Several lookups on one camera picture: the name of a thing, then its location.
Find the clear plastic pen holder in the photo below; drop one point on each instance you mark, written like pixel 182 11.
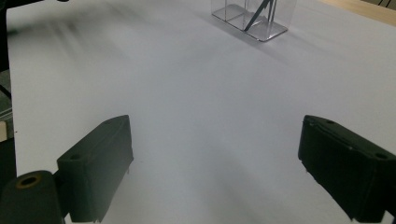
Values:
pixel 267 32

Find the wooden table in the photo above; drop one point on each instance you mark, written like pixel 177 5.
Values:
pixel 367 12

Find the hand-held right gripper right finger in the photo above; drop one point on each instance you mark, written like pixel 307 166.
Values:
pixel 348 168

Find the dark pen with gold tip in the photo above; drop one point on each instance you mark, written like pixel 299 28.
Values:
pixel 255 17

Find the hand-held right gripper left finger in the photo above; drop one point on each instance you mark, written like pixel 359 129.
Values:
pixel 96 165

